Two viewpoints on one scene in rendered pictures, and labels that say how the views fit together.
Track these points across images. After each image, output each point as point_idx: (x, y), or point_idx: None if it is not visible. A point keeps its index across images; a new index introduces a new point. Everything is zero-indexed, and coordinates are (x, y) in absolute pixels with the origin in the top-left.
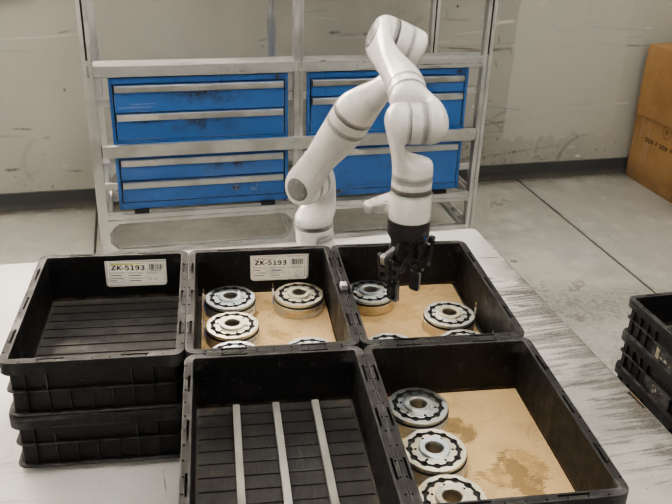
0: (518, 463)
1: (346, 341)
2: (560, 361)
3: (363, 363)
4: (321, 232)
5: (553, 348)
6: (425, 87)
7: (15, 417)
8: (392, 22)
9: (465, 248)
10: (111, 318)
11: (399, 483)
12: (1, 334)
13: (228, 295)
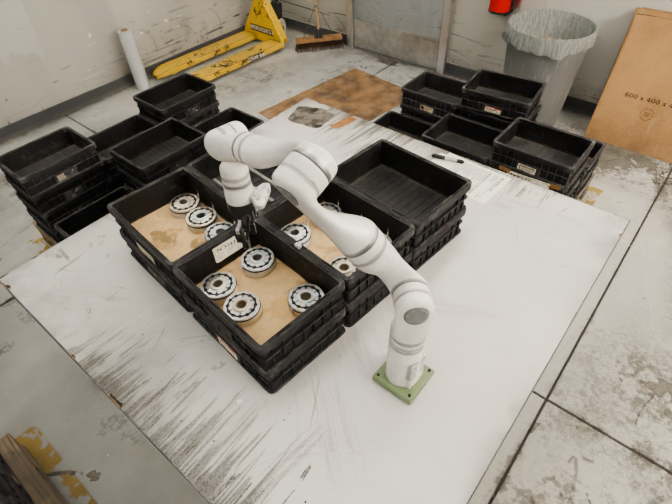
0: (166, 242)
1: (263, 213)
2: (177, 411)
3: None
4: None
5: (186, 425)
6: (232, 141)
7: None
8: (299, 144)
9: (251, 339)
10: (420, 212)
11: (195, 170)
12: (500, 225)
13: None
